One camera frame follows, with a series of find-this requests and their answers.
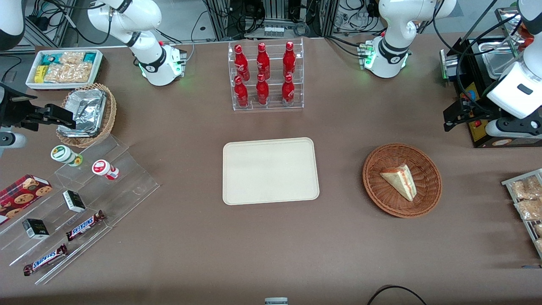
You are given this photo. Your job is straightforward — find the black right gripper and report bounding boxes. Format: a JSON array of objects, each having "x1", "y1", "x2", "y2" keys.
[{"x1": 0, "y1": 83, "x2": 77, "y2": 130}]

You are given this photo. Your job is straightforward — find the black food warmer machine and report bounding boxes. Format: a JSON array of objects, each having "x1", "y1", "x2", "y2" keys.
[{"x1": 440, "y1": 6, "x2": 542, "y2": 149}]

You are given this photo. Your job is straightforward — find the steel warmer pan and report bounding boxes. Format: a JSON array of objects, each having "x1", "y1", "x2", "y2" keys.
[{"x1": 478, "y1": 39, "x2": 522, "y2": 81}]

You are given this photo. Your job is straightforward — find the brown round wicker basket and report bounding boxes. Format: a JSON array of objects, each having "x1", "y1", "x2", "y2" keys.
[{"x1": 362, "y1": 143, "x2": 442, "y2": 219}]

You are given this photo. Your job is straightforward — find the snickers chocolate bar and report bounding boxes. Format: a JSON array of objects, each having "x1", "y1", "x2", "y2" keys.
[
  {"x1": 23, "y1": 244, "x2": 69, "y2": 277},
  {"x1": 66, "y1": 210, "x2": 106, "y2": 242}
]

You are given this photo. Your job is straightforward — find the triangular sandwich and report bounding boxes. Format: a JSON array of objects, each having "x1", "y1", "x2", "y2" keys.
[{"x1": 379, "y1": 164, "x2": 418, "y2": 202}]

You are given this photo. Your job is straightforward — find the clear acrylic bottle rack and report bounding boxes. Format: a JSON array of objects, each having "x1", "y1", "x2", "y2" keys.
[{"x1": 228, "y1": 38, "x2": 304, "y2": 112}]

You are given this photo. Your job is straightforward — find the red cola bottle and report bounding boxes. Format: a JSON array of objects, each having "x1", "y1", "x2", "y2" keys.
[
  {"x1": 234, "y1": 44, "x2": 250, "y2": 82},
  {"x1": 256, "y1": 74, "x2": 270, "y2": 105},
  {"x1": 234, "y1": 76, "x2": 249, "y2": 108},
  {"x1": 283, "y1": 41, "x2": 296, "y2": 79},
  {"x1": 282, "y1": 75, "x2": 295, "y2": 105},
  {"x1": 257, "y1": 42, "x2": 271, "y2": 80}
]

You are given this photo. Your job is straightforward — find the small black box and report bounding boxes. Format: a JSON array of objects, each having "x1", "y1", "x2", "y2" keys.
[
  {"x1": 22, "y1": 219, "x2": 50, "y2": 240},
  {"x1": 62, "y1": 190, "x2": 86, "y2": 213}
]

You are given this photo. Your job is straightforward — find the light wicker basket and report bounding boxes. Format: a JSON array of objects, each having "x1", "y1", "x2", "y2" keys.
[{"x1": 56, "y1": 83, "x2": 117, "y2": 148}]

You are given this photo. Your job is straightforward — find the white snack bin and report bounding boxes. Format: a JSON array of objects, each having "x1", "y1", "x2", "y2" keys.
[{"x1": 25, "y1": 49, "x2": 104, "y2": 92}]

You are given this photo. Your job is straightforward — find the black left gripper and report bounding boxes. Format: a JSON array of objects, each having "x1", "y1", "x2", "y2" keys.
[{"x1": 443, "y1": 100, "x2": 501, "y2": 132}]

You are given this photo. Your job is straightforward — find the red cookie box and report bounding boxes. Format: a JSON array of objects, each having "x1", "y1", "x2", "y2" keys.
[{"x1": 0, "y1": 174, "x2": 53, "y2": 226}]

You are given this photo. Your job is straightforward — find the red lid yogurt cup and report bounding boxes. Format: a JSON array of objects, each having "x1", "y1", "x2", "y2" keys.
[{"x1": 92, "y1": 159, "x2": 119, "y2": 180}]

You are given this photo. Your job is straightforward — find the clear bag of crackers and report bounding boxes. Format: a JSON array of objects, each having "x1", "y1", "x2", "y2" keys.
[
  {"x1": 44, "y1": 63, "x2": 94, "y2": 84},
  {"x1": 59, "y1": 52, "x2": 86, "y2": 65}
]

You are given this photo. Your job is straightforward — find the grey wire snack rack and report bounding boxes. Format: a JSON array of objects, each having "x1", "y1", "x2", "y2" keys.
[{"x1": 501, "y1": 169, "x2": 542, "y2": 260}]

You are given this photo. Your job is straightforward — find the beige plastic tray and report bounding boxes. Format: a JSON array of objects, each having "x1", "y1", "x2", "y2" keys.
[{"x1": 223, "y1": 137, "x2": 320, "y2": 206}]

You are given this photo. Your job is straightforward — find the aluminium foil container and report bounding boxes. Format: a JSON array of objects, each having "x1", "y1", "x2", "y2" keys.
[
  {"x1": 67, "y1": 89, "x2": 107, "y2": 111},
  {"x1": 57, "y1": 101, "x2": 105, "y2": 138}
]

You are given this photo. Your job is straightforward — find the green lid yogurt cup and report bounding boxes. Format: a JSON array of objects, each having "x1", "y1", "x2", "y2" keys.
[{"x1": 50, "y1": 145, "x2": 83, "y2": 167}]

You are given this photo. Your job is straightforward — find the clear acrylic step display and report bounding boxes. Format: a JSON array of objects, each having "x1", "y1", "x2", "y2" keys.
[{"x1": 0, "y1": 134, "x2": 160, "y2": 285}]

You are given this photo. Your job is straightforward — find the black cable loop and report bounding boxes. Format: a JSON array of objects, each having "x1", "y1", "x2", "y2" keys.
[{"x1": 366, "y1": 285, "x2": 428, "y2": 305}]

